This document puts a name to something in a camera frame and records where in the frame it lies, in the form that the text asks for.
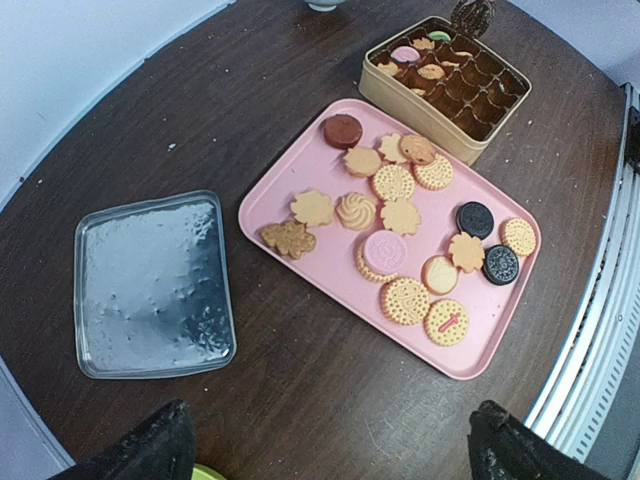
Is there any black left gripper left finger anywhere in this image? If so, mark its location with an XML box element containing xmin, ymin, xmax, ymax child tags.
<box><xmin>55</xmin><ymin>399</ymin><xmax>198</xmax><ymax>479</ymax></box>

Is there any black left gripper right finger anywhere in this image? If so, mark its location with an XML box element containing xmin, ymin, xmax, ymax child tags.
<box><xmin>467</xmin><ymin>400</ymin><xmax>604</xmax><ymax>480</ymax></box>

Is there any silver metal tin lid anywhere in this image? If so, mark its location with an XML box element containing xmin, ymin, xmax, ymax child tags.
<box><xmin>74</xmin><ymin>190</ymin><xmax>237</xmax><ymax>380</ymax></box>

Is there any dark red round cookie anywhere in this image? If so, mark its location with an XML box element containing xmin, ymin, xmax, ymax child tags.
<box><xmin>323</xmin><ymin>114</ymin><xmax>363</xmax><ymax>150</ymax></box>

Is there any green round cookie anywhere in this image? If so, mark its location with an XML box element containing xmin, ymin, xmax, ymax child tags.
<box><xmin>428</xmin><ymin>31</ymin><xmax>451</xmax><ymax>43</ymax></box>

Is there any green bowl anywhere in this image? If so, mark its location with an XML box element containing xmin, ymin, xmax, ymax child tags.
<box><xmin>192</xmin><ymin>464</ymin><xmax>226</xmax><ymax>480</ymax></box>

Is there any black sandwich cookie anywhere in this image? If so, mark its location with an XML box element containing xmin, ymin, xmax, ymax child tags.
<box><xmin>482</xmin><ymin>245</ymin><xmax>519</xmax><ymax>286</ymax></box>
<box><xmin>455</xmin><ymin>201</ymin><xmax>494</xmax><ymax>240</ymax></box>

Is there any pink tray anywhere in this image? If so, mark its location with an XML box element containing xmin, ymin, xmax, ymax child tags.
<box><xmin>238</xmin><ymin>98</ymin><xmax>540</xmax><ymax>380</ymax></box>

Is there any yellow round cookie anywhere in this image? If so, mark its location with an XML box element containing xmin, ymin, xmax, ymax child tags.
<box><xmin>500</xmin><ymin>218</ymin><xmax>537</xmax><ymax>257</ymax></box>

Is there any pink round cookie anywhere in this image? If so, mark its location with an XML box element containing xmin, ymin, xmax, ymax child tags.
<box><xmin>391</xmin><ymin>45</ymin><xmax>421</xmax><ymax>63</ymax></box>
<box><xmin>362</xmin><ymin>230</ymin><xmax>409</xmax><ymax>275</ymax></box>

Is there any swirl butter cookie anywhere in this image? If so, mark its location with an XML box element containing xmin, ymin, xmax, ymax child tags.
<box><xmin>336</xmin><ymin>193</ymin><xmax>377</xmax><ymax>231</ymax></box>

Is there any gold cookie tin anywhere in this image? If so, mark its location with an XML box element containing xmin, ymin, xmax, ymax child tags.
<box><xmin>359</xmin><ymin>16</ymin><xmax>532</xmax><ymax>165</ymax></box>

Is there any pale blue ceramic bowl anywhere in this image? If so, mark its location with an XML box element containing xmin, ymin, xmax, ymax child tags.
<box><xmin>305</xmin><ymin>0</ymin><xmax>345</xmax><ymax>13</ymax></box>

